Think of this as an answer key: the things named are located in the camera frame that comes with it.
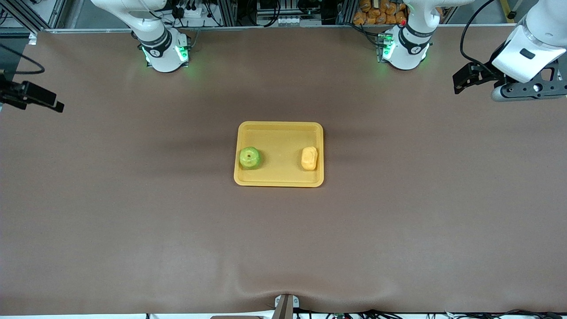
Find yellow potato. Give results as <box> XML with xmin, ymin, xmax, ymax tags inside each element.
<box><xmin>301</xmin><ymin>146</ymin><xmax>319</xmax><ymax>171</ymax></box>

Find green apple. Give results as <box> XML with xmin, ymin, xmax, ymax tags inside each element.
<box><xmin>239</xmin><ymin>146</ymin><xmax>261</xmax><ymax>170</ymax></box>

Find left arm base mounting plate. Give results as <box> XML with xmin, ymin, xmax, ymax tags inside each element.
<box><xmin>376</xmin><ymin>32</ymin><xmax>390</xmax><ymax>62</ymax></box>

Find yellow plastic tray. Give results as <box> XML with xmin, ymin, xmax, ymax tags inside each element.
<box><xmin>234</xmin><ymin>121</ymin><xmax>325</xmax><ymax>188</ymax></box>

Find heap of orange toys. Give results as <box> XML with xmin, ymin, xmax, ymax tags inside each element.
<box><xmin>353</xmin><ymin>0</ymin><xmax>408</xmax><ymax>26</ymax></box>

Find brown table cover mat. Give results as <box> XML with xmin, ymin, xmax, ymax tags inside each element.
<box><xmin>0</xmin><ymin>24</ymin><xmax>567</xmax><ymax>316</ymax></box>

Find white power strip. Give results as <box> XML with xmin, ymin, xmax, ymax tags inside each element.
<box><xmin>171</xmin><ymin>0</ymin><xmax>212</xmax><ymax>19</ymax></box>

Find white connector strip device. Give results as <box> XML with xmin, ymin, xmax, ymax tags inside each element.
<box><xmin>257</xmin><ymin>16</ymin><xmax>303</xmax><ymax>27</ymax></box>

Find aluminium frame profile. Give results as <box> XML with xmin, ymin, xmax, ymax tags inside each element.
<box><xmin>0</xmin><ymin>0</ymin><xmax>67</xmax><ymax>34</ymax></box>

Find black cable at arm base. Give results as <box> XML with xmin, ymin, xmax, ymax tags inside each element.
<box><xmin>349</xmin><ymin>22</ymin><xmax>381</xmax><ymax>47</ymax></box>

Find silver table edge rail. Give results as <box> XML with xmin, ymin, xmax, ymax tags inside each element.
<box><xmin>29</xmin><ymin>23</ymin><xmax>514</xmax><ymax>35</ymax></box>

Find black cables along table edge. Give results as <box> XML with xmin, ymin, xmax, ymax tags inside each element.
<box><xmin>295</xmin><ymin>309</ymin><xmax>567</xmax><ymax>319</ymax></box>

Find metal bracket with brown post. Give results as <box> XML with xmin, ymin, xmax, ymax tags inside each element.
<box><xmin>272</xmin><ymin>294</ymin><xmax>300</xmax><ymax>319</ymax></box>

